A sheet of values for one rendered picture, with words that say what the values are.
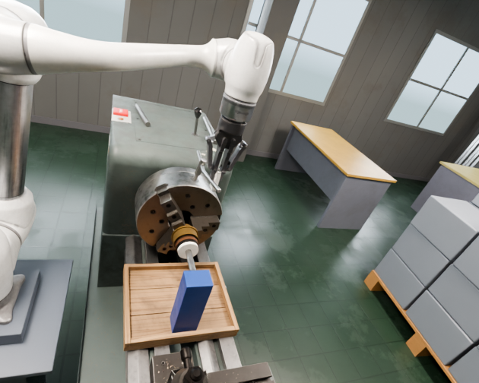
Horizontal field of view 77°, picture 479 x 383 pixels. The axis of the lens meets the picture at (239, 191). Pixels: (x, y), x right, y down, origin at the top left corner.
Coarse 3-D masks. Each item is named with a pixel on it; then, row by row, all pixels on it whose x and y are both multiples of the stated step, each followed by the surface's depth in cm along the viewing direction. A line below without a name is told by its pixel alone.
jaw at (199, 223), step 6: (192, 216) 111; (198, 216) 111; (204, 216) 112; (210, 216) 113; (216, 216) 113; (192, 222) 108; (198, 222) 108; (204, 222) 109; (210, 222) 110; (216, 222) 110; (198, 228) 106; (204, 228) 108; (210, 228) 111; (216, 228) 112; (198, 234) 106
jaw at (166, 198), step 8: (160, 192) 100; (168, 192) 101; (160, 200) 100; (168, 200) 99; (168, 208) 100; (176, 208) 101; (168, 216) 100; (176, 216) 101; (176, 224) 100; (184, 224) 102
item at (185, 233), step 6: (180, 228) 101; (186, 228) 101; (192, 228) 102; (174, 234) 101; (180, 234) 99; (186, 234) 99; (192, 234) 100; (174, 240) 99; (180, 240) 98; (186, 240) 97; (192, 240) 98; (174, 246) 101
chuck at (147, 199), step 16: (160, 176) 106; (176, 176) 105; (192, 176) 108; (144, 192) 104; (176, 192) 102; (192, 192) 104; (208, 192) 106; (144, 208) 102; (160, 208) 104; (192, 208) 109; (208, 208) 111; (144, 224) 106; (160, 224) 108; (144, 240) 110
